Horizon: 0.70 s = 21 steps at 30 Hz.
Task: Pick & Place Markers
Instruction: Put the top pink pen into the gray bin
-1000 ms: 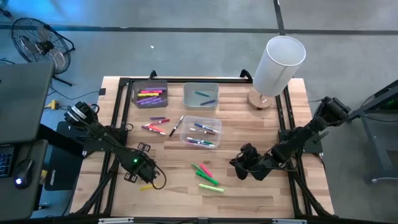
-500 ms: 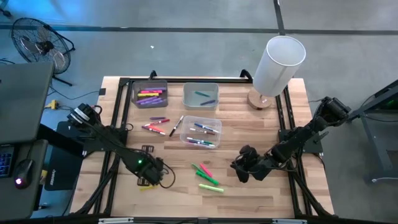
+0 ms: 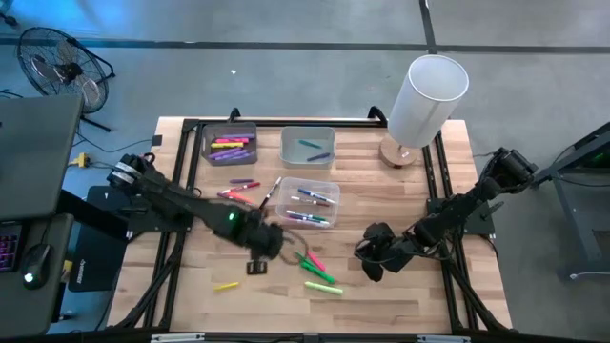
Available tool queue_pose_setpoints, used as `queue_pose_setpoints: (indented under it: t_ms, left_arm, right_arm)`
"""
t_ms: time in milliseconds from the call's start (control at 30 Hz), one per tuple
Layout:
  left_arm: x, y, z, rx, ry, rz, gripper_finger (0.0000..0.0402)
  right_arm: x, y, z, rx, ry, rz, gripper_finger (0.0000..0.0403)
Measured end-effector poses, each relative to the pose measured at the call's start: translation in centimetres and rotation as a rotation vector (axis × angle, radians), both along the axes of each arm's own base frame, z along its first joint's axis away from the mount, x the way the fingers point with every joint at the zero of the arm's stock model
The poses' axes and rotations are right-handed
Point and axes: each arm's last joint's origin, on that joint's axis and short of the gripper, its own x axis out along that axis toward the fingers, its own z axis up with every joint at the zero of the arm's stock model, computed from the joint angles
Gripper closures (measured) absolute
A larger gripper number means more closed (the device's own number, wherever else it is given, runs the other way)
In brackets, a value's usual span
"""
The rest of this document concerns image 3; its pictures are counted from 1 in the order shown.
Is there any orange marker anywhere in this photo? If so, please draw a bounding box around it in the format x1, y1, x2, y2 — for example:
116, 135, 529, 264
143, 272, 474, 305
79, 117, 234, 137
227, 192, 257, 206

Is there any black computer mouse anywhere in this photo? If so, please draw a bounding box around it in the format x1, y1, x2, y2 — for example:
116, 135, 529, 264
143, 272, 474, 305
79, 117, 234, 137
21, 243, 52, 290

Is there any white shade table lamp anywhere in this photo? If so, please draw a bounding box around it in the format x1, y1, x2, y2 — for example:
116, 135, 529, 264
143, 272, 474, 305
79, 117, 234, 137
379, 53, 471, 168

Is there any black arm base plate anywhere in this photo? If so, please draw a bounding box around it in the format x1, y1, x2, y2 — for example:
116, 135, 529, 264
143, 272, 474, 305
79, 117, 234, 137
87, 184, 197, 235
426, 197, 497, 235

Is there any dark grey translucent bin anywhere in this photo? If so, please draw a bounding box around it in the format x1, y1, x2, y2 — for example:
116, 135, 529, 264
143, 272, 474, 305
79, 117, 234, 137
200, 122, 259, 168

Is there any white metal bracket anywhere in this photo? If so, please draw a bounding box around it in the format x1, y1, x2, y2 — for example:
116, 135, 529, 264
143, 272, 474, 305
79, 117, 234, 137
150, 333, 206, 343
417, 334, 472, 343

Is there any red dry-erase marker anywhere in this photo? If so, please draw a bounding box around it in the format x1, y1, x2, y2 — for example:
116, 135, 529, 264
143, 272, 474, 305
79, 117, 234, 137
228, 181, 262, 194

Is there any black floor fan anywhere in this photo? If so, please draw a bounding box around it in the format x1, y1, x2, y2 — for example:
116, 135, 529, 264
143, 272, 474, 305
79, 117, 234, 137
15, 26, 116, 133

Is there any black dry-erase marker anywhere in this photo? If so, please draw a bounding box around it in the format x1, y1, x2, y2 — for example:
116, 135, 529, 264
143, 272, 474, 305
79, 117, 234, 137
258, 176, 283, 211

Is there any clear plastic bin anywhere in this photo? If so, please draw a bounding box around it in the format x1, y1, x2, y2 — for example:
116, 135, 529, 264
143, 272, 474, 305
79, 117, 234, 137
275, 176, 341, 229

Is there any light green Sharpie highlighter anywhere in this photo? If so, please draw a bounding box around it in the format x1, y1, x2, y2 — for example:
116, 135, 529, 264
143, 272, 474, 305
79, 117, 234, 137
304, 280, 344, 296

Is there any light grey plastic bin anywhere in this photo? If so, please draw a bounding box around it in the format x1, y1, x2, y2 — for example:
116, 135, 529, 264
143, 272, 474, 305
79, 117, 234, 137
279, 125, 336, 171

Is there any dark grey equipment stand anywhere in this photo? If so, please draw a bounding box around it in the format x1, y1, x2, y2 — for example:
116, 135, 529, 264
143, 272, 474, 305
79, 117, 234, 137
542, 121, 610, 282

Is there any dark grey desk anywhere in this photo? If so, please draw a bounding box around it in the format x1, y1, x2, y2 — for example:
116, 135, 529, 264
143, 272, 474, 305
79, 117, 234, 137
0, 212, 75, 337

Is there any backlit keyboard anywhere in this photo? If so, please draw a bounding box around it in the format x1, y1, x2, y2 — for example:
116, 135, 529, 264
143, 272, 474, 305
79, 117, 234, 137
0, 222, 24, 273

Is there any pink dry-erase marker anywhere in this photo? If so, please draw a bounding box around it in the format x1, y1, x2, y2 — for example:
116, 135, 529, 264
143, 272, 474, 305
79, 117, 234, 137
290, 195, 331, 207

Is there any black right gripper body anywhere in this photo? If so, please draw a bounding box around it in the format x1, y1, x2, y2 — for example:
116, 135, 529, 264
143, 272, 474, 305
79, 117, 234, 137
354, 221, 415, 283

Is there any black computer case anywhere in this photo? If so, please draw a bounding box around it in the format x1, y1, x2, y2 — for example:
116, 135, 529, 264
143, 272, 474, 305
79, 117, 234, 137
68, 223, 129, 293

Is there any green dry-erase marker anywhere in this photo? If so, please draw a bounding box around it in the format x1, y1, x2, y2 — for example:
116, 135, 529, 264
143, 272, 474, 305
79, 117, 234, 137
285, 210, 330, 221

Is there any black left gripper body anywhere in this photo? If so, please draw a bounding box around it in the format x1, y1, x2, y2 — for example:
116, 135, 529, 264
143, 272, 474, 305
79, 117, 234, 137
240, 219, 287, 262

